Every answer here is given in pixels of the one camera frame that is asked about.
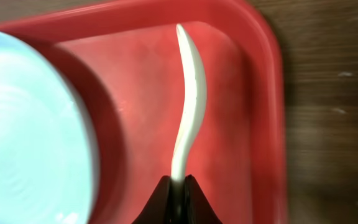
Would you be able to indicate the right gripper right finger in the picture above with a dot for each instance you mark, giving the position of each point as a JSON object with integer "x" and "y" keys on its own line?
{"x": 197, "y": 208}

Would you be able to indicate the red serving tray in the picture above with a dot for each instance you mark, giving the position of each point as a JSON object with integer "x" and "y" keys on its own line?
{"x": 123, "y": 58}

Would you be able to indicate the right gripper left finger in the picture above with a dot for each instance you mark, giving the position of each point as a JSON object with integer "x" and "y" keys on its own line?
{"x": 156, "y": 209}

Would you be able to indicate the large light blue plate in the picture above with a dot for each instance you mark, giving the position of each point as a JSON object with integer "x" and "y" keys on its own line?
{"x": 49, "y": 169}

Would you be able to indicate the white plastic spoon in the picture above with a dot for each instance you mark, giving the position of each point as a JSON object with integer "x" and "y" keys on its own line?
{"x": 194, "y": 103}

